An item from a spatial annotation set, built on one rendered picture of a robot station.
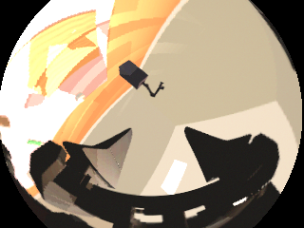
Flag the short cream cylinder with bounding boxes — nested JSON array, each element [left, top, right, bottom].
[[76, 92, 86, 103]]

